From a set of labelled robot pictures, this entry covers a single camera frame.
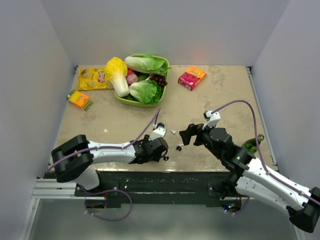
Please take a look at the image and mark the purple cable loop front right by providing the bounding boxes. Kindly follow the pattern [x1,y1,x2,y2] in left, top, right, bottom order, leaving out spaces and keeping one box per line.
[223,196,251,215]

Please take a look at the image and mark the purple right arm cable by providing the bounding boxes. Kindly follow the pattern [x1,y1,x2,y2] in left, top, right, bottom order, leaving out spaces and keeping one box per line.
[211,99,320,207]

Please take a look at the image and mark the purple cable loop front left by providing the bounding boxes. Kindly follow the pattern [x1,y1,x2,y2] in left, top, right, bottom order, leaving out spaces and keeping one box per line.
[79,186,133,222]

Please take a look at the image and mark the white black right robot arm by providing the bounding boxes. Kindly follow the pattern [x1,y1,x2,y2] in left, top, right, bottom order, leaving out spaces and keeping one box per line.
[179,123,320,233]

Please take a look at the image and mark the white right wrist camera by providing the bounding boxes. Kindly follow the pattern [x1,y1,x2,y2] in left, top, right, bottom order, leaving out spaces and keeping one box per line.
[202,109,221,130]

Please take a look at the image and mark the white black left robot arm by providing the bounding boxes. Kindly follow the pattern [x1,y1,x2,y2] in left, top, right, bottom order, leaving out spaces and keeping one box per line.
[51,134,169,196]

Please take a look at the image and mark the yellow Lays chips bag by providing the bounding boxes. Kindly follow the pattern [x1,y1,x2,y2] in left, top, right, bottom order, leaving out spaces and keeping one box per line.
[77,68,114,91]

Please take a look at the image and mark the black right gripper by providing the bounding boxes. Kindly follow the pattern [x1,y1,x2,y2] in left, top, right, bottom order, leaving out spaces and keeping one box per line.
[179,120,223,160]

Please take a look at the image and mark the dark red grapes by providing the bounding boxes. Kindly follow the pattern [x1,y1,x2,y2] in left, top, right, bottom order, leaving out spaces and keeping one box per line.
[149,74,168,88]

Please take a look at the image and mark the orange green sponge pack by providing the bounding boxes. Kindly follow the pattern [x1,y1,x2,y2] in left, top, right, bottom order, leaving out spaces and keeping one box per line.
[66,89,94,112]

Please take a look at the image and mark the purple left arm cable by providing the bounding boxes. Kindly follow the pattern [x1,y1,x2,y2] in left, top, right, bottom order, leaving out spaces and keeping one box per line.
[45,107,162,174]

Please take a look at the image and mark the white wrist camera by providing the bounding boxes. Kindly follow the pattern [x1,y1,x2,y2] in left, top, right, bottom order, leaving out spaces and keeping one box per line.
[149,122,167,141]
[202,109,221,130]

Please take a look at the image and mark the red tomato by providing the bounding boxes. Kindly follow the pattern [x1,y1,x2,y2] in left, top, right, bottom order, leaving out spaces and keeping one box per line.
[127,69,135,75]

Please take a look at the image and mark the green lettuce back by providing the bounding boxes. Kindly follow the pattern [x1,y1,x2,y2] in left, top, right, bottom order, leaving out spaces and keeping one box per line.
[124,55,170,76]

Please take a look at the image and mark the yellow napa cabbage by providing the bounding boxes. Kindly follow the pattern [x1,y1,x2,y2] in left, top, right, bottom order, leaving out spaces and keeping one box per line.
[104,57,130,97]

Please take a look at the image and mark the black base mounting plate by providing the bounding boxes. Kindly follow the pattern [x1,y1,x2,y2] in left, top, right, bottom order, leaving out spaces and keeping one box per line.
[74,171,241,209]

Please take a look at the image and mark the pink orange snack box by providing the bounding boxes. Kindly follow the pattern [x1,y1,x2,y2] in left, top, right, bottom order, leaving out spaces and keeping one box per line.
[177,66,207,91]

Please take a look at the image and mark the green lettuce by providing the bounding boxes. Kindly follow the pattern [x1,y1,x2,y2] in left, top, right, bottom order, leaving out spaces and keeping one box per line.
[129,79,162,105]
[124,55,170,76]

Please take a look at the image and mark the green lettuce front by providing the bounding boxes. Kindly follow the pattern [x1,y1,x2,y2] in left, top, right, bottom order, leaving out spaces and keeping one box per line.
[129,79,162,105]

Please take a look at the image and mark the green glass bottle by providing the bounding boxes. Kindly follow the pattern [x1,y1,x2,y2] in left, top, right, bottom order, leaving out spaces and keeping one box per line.
[241,134,265,154]

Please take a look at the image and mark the purple cable loop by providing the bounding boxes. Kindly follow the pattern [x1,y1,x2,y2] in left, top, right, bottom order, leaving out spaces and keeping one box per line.
[79,186,133,222]
[223,196,251,215]

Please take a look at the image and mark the green plastic bowl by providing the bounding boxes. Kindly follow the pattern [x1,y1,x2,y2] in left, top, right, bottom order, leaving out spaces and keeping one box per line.
[115,54,170,108]

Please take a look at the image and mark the red onion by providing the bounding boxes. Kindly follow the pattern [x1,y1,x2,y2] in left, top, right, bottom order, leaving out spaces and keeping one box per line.
[126,73,138,86]

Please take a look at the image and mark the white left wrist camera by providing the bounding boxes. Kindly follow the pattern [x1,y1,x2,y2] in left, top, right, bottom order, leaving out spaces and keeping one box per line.
[149,122,167,141]

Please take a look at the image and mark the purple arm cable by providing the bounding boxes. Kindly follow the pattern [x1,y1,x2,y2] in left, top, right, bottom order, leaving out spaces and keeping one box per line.
[211,99,320,207]
[45,107,162,174]

